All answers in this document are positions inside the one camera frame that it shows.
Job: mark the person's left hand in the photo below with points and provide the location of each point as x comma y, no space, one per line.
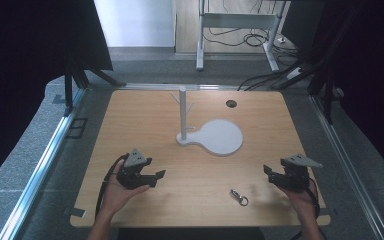
118,196

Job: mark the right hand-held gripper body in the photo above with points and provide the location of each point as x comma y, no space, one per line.
295,175

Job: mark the dark round table grommet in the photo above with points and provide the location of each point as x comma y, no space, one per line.
231,103

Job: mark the white metal desk frame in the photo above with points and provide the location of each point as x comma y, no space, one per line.
236,20

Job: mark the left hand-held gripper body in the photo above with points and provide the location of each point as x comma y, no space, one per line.
134,173

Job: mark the white power strip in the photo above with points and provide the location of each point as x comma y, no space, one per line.
294,73

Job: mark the black tape piece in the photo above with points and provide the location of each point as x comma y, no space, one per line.
75,211

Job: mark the black tripod stand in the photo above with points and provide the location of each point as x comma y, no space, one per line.
68,90

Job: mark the person's right hand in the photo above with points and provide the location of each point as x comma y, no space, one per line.
298,201

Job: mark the dark curtain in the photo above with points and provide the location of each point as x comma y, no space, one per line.
373,66
20,66

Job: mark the aluminium rail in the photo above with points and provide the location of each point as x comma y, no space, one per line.
350,160
43,166

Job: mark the white branched stand with tray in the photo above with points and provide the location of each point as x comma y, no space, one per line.
220,136

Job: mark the black rectangular floor bracket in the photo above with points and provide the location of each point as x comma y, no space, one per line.
76,128

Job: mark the black metal stand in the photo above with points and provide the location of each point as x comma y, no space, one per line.
328,96

